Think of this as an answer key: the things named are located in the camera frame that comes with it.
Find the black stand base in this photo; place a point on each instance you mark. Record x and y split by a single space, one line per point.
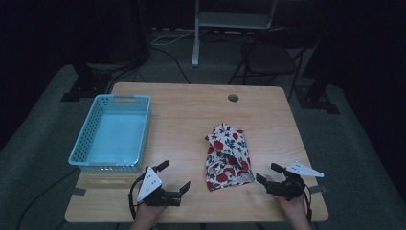
316 99
86 87

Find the grey round table grommet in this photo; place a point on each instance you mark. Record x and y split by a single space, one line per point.
233 97

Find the light blue plastic basket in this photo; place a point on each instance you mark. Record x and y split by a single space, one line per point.
116 140

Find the white metal stand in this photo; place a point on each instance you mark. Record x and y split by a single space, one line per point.
196 41

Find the black folding chair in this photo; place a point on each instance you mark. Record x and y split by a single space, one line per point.
271 60

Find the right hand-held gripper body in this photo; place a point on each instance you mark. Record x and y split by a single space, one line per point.
287 188

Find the person's right hand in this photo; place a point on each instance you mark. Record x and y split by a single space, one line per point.
292 207

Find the white shirt with red flowers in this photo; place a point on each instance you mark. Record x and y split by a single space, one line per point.
228 156

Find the grey tape strip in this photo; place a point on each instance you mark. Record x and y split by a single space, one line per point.
318 189
78 191

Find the person's left hand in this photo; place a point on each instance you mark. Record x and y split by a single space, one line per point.
148 212

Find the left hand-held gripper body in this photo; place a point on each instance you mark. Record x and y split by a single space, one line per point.
150 187

